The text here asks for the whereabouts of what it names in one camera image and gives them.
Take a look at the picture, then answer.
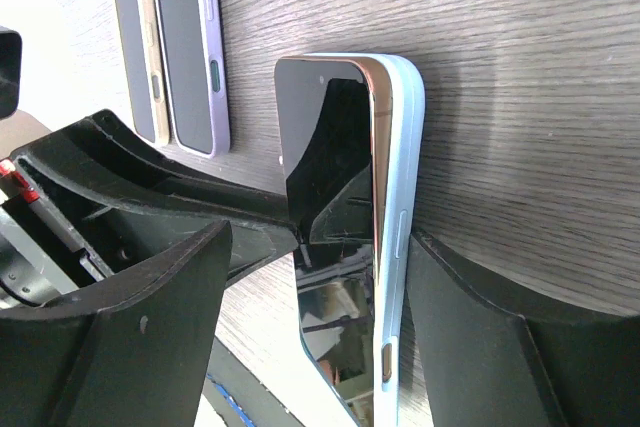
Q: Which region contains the beige phone case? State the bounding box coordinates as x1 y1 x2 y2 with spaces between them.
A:
138 0 170 147

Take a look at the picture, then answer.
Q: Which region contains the lavender phone case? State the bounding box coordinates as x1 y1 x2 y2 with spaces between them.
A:
155 0 231 159

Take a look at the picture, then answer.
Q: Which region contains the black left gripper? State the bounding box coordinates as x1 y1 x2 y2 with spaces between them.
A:
1 110 300 309

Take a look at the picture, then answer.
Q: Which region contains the black gold smartphone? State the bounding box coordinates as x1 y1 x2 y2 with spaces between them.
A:
274 54 393 426

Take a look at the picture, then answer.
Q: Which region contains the light blue phone case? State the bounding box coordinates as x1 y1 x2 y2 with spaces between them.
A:
302 52 426 426

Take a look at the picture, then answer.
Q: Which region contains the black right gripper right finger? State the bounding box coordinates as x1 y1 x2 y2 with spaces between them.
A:
406 231 639 426

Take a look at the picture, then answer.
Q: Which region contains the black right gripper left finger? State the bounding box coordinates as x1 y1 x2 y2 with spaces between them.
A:
1 221 232 426

